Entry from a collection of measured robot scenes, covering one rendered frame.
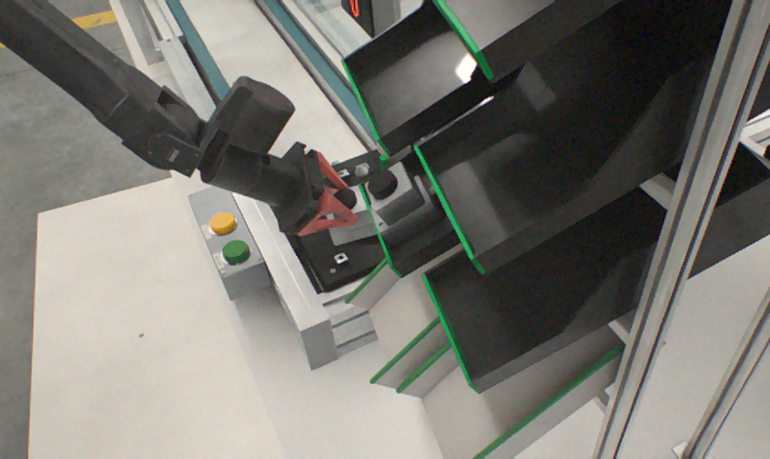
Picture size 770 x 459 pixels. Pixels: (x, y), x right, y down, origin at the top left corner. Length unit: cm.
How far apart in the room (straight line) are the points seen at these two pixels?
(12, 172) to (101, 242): 187
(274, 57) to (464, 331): 105
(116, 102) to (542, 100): 43
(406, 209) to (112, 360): 62
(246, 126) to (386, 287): 29
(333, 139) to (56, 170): 192
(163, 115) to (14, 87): 301
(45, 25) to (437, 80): 38
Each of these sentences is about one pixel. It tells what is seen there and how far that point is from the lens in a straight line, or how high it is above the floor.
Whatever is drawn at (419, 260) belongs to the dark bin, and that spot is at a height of 121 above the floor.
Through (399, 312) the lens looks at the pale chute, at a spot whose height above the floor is 102.
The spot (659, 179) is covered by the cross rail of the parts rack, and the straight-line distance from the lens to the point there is 51.
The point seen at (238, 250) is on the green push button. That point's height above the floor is 97.
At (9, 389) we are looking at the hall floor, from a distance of 239.
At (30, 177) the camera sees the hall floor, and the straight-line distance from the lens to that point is 311.
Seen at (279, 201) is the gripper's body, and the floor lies 117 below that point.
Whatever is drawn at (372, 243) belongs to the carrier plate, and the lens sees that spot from 103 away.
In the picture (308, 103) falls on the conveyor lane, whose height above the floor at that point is 92.
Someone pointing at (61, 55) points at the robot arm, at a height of 138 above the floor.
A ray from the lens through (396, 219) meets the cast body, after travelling 69.
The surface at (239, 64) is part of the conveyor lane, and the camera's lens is 158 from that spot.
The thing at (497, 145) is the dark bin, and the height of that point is 137.
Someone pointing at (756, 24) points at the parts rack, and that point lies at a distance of 41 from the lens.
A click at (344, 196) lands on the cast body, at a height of 113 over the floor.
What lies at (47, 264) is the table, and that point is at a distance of 135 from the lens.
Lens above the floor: 172
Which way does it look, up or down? 46 degrees down
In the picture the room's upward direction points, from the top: 7 degrees counter-clockwise
